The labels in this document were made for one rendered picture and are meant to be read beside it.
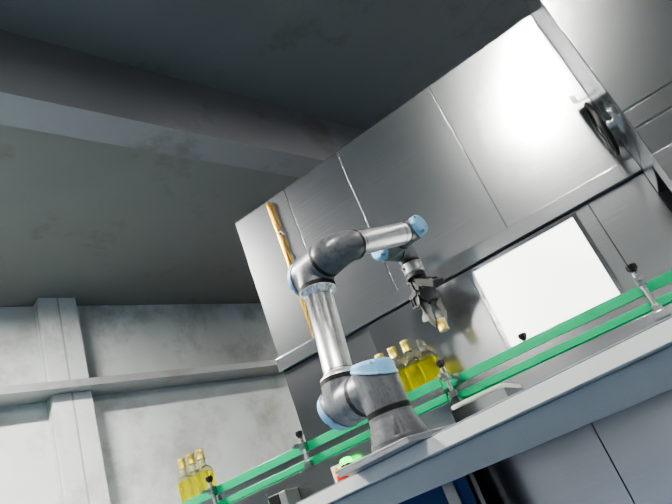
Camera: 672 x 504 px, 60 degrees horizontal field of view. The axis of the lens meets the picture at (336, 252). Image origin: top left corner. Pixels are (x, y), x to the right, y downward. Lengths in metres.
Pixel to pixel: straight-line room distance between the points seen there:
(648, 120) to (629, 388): 0.97
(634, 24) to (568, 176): 0.55
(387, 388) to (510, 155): 1.19
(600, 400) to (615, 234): 1.10
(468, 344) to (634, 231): 0.68
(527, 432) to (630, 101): 1.07
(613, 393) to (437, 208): 1.39
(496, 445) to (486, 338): 0.95
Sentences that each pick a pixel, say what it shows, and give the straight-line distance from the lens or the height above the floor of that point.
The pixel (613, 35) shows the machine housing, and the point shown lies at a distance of 2.04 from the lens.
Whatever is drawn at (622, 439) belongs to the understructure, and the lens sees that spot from 2.14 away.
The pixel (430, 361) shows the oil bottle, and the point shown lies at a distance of 2.10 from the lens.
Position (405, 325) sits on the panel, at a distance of 2.31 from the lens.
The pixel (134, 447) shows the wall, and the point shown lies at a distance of 5.38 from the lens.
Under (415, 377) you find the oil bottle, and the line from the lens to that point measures 2.12.
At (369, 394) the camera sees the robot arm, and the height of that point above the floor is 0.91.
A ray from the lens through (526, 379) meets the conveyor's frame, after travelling 1.97.
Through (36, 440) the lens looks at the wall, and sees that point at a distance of 5.17.
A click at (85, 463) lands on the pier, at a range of 5.05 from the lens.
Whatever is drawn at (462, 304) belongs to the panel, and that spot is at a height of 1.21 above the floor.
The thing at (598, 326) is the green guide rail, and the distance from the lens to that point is 1.96.
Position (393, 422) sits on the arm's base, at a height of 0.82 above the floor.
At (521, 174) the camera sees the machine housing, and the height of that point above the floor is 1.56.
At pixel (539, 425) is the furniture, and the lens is 1.23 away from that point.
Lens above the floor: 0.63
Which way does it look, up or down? 25 degrees up
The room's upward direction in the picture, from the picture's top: 22 degrees counter-clockwise
